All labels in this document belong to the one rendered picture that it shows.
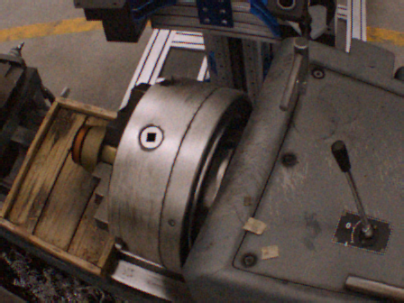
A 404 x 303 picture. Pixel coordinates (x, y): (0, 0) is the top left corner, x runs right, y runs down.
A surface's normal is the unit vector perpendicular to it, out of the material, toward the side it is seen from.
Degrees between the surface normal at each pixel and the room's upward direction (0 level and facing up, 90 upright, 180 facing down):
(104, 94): 0
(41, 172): 0
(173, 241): 61
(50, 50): 0
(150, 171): 27
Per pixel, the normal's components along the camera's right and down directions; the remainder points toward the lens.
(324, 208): -0.11, -0.51
